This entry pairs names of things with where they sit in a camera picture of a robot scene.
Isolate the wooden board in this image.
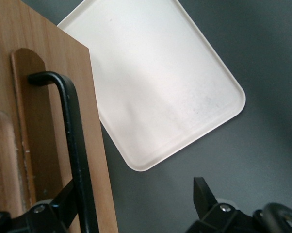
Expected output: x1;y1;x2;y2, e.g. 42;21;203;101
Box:
0;0;119;233

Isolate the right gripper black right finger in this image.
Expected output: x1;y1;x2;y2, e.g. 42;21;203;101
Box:
184;177;259;233

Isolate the grey cable loop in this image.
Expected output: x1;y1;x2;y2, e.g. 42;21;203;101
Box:
254;202;292;233

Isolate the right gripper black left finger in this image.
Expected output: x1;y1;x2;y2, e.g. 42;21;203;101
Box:
0;181;79;233

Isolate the white plastic tray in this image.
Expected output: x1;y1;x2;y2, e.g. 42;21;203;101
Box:
56;0;247;173

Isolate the black metal drawer handle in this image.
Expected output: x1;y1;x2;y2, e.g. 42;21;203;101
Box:
27;71;99;233

